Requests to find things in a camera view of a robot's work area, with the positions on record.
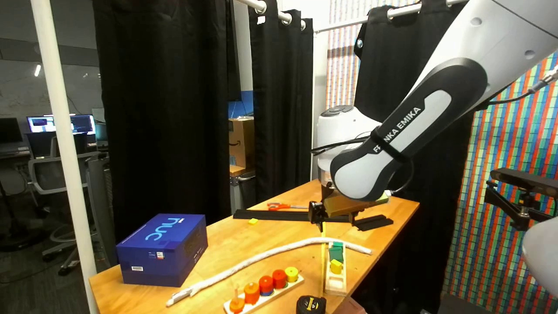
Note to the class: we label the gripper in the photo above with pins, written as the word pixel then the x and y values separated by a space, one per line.
pixel 326 192

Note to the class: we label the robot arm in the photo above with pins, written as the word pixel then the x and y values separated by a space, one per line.
pixel 436 100

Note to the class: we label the wooden peg rack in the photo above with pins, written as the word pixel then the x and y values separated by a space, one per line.
pixel 281 291

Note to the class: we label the single orange disc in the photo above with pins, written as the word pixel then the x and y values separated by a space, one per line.
pixel 237 305

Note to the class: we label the brown wooden block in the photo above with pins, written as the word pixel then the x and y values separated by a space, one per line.
pixel 348 207

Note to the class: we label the green block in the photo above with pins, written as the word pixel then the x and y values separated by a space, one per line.
pixel 336 254

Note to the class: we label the long black bar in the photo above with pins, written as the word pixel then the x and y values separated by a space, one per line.
pixel 270 214

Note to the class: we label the yellow block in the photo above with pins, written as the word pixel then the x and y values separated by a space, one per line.
pixel 336 266

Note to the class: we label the stack of yellow discs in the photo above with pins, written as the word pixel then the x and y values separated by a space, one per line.
pixel 291 274

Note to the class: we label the yellow green sponge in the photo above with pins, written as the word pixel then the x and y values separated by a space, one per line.
pixel 382 198

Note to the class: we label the wooden shape sorter board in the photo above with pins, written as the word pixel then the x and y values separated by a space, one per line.
pixel 335 283

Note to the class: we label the grey bin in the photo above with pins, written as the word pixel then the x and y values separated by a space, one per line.
pixel 243 192

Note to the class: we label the stack of red blue discs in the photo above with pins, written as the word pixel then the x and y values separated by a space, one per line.
pixel 266 285

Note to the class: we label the black yellow tape measure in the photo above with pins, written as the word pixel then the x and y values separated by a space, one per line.
pixel 311 305

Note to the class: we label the stack of orange discs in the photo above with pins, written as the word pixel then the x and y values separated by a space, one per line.
pixel 251 293

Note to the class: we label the black curtain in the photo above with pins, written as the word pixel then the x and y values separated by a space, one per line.
pixel 283 109
pixel 165 109
pixel 383 65

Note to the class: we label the blue cardboard box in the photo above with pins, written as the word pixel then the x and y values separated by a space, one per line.
pixel 163 250

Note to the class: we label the white curtain rod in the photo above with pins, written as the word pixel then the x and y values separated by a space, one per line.
pixel 405 11
pixel 283 16

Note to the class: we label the row of monitors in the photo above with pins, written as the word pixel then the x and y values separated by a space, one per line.
pixel 80 123

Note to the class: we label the white pole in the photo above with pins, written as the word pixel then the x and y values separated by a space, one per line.
pixel 65 144

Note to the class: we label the office chair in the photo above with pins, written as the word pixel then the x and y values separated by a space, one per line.
pixel 48 174

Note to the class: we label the dark monitor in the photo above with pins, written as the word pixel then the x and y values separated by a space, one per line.
pixel 9 130

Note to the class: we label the camera on mount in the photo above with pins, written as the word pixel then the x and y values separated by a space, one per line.
pixel 521 205

